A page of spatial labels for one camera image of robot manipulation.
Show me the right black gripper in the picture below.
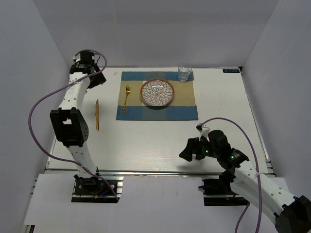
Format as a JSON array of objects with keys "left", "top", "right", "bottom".
[{"left": 179, "top": 134, "right": 220, "bottom": 162}]

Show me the gold knife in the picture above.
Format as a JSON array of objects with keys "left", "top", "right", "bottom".
[{"left": 95, "top": 99, "right": 99, "bottom": 131}]

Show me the gold fork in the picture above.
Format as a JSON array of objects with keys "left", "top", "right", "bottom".
[{"left": 121, "top": 83, "right": 131, "bottom": 114}]

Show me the blue beige cloth placemat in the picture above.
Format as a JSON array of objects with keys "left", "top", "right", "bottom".
[{"left": 116, "top": 71, "right": 198, "bottom": 121}]

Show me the patterned ceramic plate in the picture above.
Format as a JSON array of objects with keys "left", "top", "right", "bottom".
[{"left": 140, "top": 79, "right": 175, "bottom": 107}]

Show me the clear drinking glass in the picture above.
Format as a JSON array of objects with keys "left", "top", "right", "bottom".
[{"left": 178, "top": 64, "right": 192, "bottom": 82}]

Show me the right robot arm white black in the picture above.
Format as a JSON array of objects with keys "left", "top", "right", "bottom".
[{"left": 179, "top": 129, "right": 311, "bottom": 233}]

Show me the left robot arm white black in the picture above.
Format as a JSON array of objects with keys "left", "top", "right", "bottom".
[{"left": 50, "top": 50, "right": 106, "bottom": 194}]

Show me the right blue corner sticker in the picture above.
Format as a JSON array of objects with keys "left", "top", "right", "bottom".
[{"left": 223, "top": 69, "right": 240, "bottom": 73}]

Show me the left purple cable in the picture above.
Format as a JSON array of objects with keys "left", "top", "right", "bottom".
[{"left": 28, "top": 50, "right": 120, "bottom": 202}]

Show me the purple cable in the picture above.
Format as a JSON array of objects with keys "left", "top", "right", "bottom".
[
  {"left": 196, "top": 117, "right": 264, "bottom": 233},
  {"left": 28, "top": 50, "right": 120, "bottom": 202}
]

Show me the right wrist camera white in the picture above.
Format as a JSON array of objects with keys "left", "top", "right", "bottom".
[{"left": 196, "top": 124, "right": 210, "bottom": 141}]

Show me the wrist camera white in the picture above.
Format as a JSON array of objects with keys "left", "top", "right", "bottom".
[
  {"left": 72, "top": 53, "right": 81, "bottom": 63},
  {"left": 196, "top": 124, "right": 210, "bottom": 141}
]

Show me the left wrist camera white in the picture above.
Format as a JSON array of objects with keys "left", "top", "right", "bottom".
[{"left": 72, "top": 53, "right": 81, "bottom": 63}]

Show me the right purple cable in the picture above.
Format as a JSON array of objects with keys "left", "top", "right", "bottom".
[{"left": 196, "top": 117, "right": 264, "bottom": 233}]

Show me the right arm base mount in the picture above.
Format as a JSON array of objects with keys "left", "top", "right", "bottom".
[{"left": 198, "top": 171, "right": 249, "bottom": 206}]

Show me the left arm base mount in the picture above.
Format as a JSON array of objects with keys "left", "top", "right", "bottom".
[{"left": 71, "top": 175, "right": 122, "bottom": 203}]

